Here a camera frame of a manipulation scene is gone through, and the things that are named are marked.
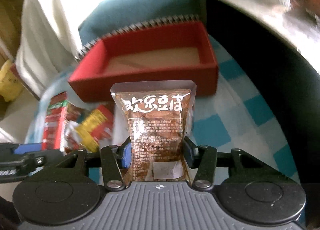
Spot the red snack packet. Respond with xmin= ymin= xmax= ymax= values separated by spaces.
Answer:
xmin=41 ymin=91 xmax=68 ymax=150

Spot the red yellow Trolli candy packet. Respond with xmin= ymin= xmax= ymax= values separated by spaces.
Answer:
xmin=62 ymin=104 xmax=114 ymax=153

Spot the brown tofu snack packet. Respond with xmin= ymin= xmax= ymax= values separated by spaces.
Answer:
xmin=110 ymin=80 xmax=196 ymax=184

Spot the yellow container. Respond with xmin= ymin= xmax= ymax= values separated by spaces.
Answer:
xmin=0 ymin=60 xmax=23 ymax=102

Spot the blue white checkered cloth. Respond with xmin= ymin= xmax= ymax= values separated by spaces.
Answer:
xmin=24 ymin=35 xmax=301 ymax=186

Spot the red cardboard box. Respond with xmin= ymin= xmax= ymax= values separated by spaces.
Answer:
xmin=68 ymin=21 xmax=219 ymax=102

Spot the dark coffee table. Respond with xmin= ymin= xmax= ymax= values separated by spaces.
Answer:
xmin=201 ymin=0 xmax=319 ymax=224

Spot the white towel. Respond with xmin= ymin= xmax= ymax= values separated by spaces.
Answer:
xmin=15 ymin=0 xmax=104 ymax=97

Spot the teal sofa blanket houndstooth trim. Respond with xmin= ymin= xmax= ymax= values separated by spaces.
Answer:
xmin=75 ymin=0 xmax=201 ymax=61

